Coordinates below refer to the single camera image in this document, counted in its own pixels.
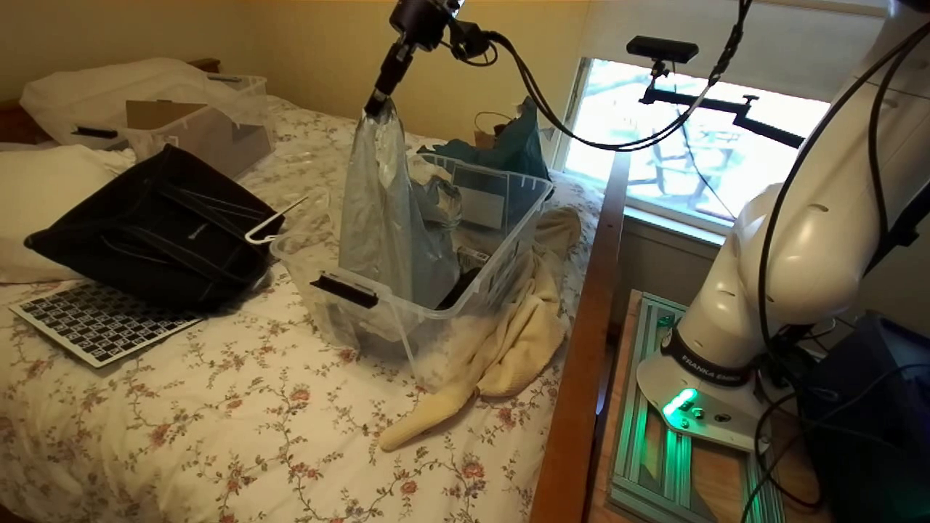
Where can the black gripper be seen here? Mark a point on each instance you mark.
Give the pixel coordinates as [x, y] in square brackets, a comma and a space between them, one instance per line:
[422, 23]

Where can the grey plastic bag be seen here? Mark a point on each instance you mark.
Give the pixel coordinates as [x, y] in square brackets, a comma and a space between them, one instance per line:
[382, 223]

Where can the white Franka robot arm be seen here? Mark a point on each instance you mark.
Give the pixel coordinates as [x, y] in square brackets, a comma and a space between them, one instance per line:
[802, 252]

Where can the teal fabric bag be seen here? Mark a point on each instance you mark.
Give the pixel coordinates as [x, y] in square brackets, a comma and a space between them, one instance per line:
[512, 146]

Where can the clear plastic storage box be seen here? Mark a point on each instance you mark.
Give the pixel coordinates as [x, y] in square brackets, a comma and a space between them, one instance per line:
[503, 262]

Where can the black storage box latch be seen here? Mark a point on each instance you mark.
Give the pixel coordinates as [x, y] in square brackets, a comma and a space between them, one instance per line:
[345, 291]

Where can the white card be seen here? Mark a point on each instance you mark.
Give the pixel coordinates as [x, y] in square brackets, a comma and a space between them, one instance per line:
[483, 208]

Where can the white clothes hanger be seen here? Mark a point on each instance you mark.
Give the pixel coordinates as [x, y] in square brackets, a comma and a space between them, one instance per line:
[259, 232]

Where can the black striped item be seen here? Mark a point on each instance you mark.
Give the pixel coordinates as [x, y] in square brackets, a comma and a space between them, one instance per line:
[461, 287]

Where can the black folded garment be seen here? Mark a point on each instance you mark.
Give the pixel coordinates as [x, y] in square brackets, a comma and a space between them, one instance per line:
[145, 233]

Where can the beige cloth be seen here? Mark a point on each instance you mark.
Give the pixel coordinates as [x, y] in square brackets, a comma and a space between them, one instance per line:
[512, 349]

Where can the bright window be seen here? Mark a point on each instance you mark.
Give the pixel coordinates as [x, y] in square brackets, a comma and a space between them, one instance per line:
[679, 163]

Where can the clear plastic bin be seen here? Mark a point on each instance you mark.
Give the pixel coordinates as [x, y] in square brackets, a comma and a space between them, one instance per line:
[76, 92]

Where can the wooden bed footboard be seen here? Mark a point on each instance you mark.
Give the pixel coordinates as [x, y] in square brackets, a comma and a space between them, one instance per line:
[583, 387]

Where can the floral bed sheet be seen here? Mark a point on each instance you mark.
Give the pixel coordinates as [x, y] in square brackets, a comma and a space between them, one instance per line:
[243, 418]

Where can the white pillow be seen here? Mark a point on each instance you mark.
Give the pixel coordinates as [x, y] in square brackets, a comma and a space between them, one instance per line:
[39, 194]

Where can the wooden headboard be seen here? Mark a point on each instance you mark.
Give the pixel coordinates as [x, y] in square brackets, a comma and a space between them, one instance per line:
[15, 124]

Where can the black white patterned board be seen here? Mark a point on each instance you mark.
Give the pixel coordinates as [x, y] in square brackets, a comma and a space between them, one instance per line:
[97, 325]

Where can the white window blind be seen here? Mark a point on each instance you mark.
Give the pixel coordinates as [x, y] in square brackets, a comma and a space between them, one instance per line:
[794, 39]

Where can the dark blue case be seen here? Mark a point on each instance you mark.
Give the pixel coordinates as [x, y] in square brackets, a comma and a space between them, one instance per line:
[873, 437]

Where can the black external camera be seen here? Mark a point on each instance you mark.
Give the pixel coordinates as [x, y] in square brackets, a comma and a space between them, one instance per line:
[661, 49]

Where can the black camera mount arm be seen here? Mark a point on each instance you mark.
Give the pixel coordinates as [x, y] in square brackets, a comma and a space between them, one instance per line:
[766, 120]

